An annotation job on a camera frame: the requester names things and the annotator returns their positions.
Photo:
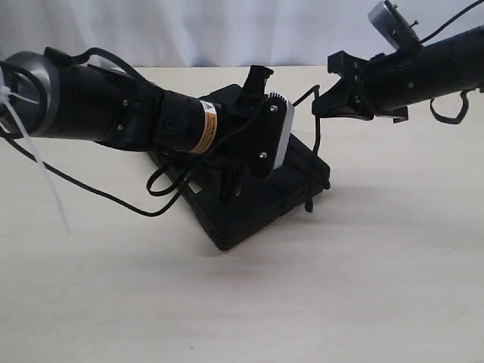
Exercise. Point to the black plastic carrying case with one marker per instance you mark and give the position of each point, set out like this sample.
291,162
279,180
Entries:
264,196

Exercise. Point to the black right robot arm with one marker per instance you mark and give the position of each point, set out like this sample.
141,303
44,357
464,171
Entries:
386,84

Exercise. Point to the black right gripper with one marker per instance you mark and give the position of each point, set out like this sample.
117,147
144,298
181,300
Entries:
366,102

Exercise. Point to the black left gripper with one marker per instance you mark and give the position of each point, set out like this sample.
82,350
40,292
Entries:
241,110

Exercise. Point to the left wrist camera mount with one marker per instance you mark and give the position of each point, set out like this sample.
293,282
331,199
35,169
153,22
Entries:
265,140

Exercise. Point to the white zip tie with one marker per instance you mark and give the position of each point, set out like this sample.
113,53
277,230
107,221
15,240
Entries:
38,151

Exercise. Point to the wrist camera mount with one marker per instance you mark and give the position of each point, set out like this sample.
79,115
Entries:
393,27
265,140

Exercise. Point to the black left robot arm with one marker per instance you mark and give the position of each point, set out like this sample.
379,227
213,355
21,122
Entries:
96,96

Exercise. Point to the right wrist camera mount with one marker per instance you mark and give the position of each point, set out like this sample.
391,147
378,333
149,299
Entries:
393,27

